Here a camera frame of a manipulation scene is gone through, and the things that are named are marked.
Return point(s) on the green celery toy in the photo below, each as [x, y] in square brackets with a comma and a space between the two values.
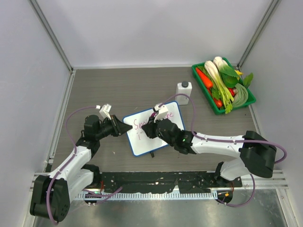
[220, 91]

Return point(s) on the red chili toy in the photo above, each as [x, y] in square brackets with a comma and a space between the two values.
[218, 103]

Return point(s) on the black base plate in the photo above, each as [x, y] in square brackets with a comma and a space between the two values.
[163, 182]

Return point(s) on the white slotted cable duct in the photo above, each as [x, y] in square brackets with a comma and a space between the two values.
[175, 195]

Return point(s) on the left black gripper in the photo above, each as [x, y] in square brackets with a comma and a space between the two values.
[122, 127]

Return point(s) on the white plastic bottle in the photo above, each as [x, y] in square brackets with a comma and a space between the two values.
[183, 92]

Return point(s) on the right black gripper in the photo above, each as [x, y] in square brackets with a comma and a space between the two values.
[149, 128]

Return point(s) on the bok choy toy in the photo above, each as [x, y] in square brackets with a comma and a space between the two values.
[223, 67]
[214, 73]

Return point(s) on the green plastic tray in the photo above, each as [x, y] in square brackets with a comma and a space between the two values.
[229, 82]

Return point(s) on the orange toy carrot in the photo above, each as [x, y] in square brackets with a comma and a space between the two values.
[206, 81]

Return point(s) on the bok choy toy front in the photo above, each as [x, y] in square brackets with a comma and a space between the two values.
[214, 73]

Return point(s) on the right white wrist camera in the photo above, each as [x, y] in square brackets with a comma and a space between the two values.
[161, 111]

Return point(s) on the bok choy toy rear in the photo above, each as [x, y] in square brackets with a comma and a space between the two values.
[223, 67]

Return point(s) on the blue framed whiteboard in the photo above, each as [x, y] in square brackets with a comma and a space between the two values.
[140, 144]

